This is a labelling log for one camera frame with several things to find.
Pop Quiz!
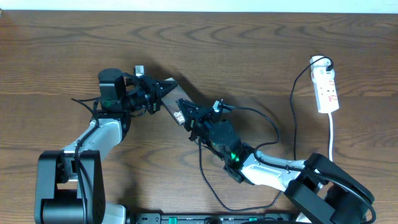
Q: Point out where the black charger cable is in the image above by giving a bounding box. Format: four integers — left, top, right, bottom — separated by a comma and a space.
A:
198, 56, 335, 213

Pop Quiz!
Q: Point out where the Galaxy smartphone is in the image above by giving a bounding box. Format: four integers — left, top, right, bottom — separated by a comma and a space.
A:
162, 85, 193, 126

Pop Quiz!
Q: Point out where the white power strip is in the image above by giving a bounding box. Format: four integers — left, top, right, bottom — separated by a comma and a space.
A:
310, 55, 340, 114

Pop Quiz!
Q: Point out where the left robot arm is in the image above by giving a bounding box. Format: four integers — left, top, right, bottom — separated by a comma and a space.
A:
34, 65, 178, 223

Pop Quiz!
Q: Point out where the white power strip cord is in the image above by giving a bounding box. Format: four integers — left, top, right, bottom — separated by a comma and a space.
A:
328, 112, 335, 162

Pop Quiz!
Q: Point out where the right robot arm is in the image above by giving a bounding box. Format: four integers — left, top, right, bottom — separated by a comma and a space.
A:
176, 98, 377, 223

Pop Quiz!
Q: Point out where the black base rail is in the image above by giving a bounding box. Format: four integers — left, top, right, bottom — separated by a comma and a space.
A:
130, 213, 296, 224

